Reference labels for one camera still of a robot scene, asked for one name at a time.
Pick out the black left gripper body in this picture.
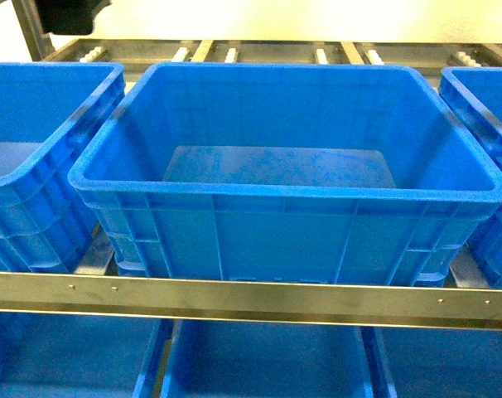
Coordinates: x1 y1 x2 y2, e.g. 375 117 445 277
36 0 111 36

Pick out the blue crate upper left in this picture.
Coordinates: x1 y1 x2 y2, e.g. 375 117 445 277
0 62 125 273

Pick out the blue crate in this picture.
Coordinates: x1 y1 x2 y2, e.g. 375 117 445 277
69 63 502 286
438 66 502 290
362 327 502 397
0 62 125 273
0 312 173 397
161 321 374 397

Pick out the blue crate upper middle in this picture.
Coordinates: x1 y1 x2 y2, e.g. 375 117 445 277
69 63 502 286

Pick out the blue crate lower left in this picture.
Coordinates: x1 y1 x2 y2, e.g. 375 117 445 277
0 312 173 397

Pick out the blue crate lower middle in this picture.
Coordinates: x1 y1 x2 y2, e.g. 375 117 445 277
161 321 374 397

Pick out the blue crate upper right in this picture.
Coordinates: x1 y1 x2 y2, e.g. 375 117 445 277
438 66 502 290

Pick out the metal shelf rack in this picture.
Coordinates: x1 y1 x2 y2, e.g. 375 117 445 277
0 0 502 398

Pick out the blue crate lower right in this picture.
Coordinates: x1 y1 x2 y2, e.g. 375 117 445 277
362 327 502 397

